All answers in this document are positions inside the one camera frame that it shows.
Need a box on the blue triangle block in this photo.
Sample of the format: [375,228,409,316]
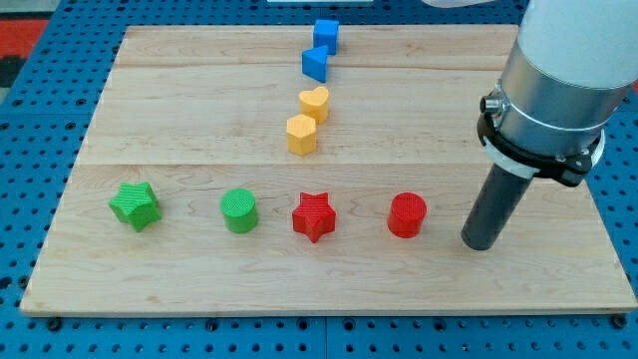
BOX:
[301,46,328,83]

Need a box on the yellow heart block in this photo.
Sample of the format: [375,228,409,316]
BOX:
[298,86,330,125]

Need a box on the green cylinder block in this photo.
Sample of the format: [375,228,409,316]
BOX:
[220,187,258,233]

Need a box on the green star block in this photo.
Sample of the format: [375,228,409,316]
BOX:
[109,181,161,232]

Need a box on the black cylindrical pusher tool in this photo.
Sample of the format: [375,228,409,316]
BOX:
[461,165,531,250]

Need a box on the light wooden board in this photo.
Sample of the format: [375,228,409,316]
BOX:
[21,25,637,317]

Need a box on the red cylinder block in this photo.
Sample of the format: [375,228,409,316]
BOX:
[387,192,428,238]

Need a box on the blue cube block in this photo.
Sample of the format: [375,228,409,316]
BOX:
[313,19,340,55]

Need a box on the red star block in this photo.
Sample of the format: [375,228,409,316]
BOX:
[292,192,336,243]

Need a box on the yellow hexagon block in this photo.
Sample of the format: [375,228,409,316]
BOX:
[286,115,317,157]

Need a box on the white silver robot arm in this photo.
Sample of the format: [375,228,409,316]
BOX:
[478,0,637,186]

